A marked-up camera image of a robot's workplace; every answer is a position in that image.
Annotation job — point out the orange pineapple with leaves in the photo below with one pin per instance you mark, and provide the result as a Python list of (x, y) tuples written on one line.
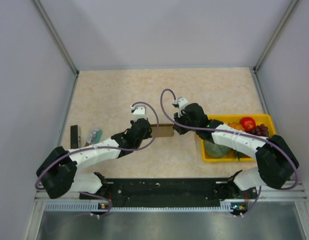
[(236, 125)]

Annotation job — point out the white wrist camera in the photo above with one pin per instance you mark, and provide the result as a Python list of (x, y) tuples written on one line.
[(180, 103), (139, 111)]

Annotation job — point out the green melon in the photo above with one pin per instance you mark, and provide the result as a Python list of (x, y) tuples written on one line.
[(214, 150)]

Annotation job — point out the yellow plastic tray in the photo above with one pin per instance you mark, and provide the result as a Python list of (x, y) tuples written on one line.
[(235, 118)]

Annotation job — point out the white slotted cable duct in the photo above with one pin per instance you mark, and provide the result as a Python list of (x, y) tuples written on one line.
[(98, 207)]

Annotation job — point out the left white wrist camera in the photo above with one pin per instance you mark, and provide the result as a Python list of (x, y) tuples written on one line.
[(139, 111)]

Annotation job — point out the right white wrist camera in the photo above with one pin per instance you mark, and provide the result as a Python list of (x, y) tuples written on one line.
[(180, 103)]

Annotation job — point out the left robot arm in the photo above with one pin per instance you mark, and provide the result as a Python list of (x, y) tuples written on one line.
[(62, 171)]

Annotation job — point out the brown cardboard box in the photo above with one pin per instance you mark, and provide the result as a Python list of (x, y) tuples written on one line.
[(164, 130)]

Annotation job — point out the black rectangular box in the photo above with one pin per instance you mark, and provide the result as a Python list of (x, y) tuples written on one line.
[(75, 137)]

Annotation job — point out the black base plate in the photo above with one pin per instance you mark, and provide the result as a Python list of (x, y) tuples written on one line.
[(172, 192)]

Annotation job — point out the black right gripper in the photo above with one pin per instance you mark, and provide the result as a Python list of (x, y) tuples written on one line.
[(178, 119)]

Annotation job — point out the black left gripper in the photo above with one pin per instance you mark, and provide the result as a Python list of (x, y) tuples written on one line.
[(148, 135)]

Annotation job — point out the dark purple grapes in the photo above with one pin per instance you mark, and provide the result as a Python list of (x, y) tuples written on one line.
[(260, 130)]

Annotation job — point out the red apple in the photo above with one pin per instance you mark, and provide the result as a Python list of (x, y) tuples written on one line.
[(248, 123)]

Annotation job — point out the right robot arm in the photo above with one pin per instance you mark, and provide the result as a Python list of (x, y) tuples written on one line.
[(275, 161)]

